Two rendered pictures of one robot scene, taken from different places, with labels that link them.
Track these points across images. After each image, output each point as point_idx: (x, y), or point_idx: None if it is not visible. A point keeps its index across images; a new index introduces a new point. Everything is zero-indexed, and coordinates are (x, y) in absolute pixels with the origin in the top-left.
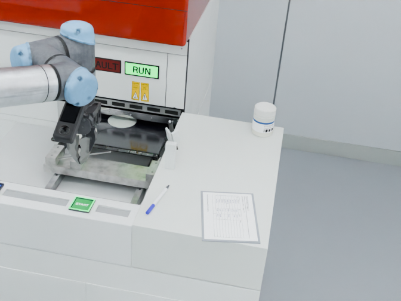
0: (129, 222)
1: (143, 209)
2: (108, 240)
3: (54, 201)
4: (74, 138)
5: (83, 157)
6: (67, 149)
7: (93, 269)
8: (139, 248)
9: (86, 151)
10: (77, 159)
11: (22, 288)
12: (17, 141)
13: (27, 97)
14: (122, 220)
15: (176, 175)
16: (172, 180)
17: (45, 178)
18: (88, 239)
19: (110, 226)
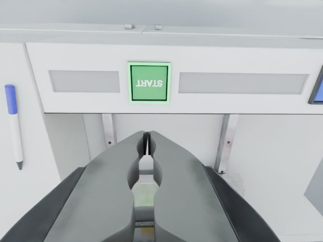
0: (36, 54)
1: (28, 98)
2: (90, 39)
3: (205, 83)
4: (163, 224)
5: (124, 141)
6: (199, 160)
7: (128, 34)
8: (35, 37)
9: (97, 165)
10: (151, 133)
11: (216, 32)
12: (277, 210)
13: None
14: (53, 58)
15: (27, 193)
16: (26, 182)
17: (234, 167)
18: (130, 39)
19: (76, 42)
